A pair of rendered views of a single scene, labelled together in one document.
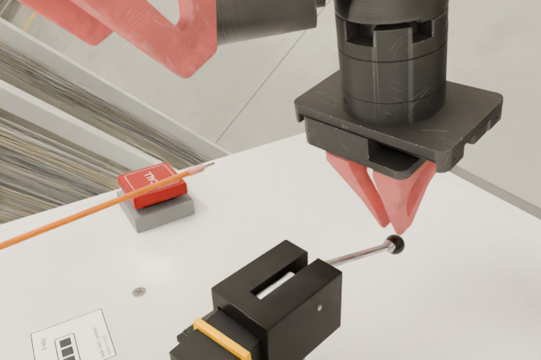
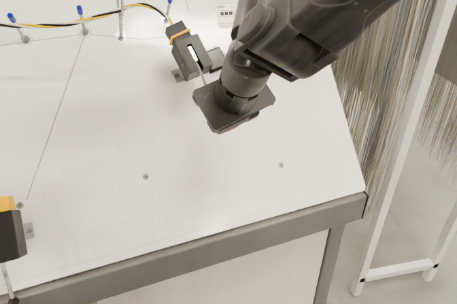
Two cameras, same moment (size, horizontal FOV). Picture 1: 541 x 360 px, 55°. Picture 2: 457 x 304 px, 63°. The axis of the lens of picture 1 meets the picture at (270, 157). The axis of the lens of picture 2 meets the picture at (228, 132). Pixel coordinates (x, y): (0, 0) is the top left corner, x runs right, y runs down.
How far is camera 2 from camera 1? 0.48 m
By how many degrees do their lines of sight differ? 52
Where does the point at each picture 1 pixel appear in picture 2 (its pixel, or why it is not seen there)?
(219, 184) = (313, 90)
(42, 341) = (234, 6)
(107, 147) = (421, 68)
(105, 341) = (226, 25)
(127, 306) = not seen: hidden behind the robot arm
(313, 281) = (188, 62)
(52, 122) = (433, 29)
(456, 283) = (211, 158)
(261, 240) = not seen: hidden behind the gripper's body
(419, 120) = (214, 94)
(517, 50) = not seen: outside the picture
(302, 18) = (233, 36)
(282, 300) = (183, 51)
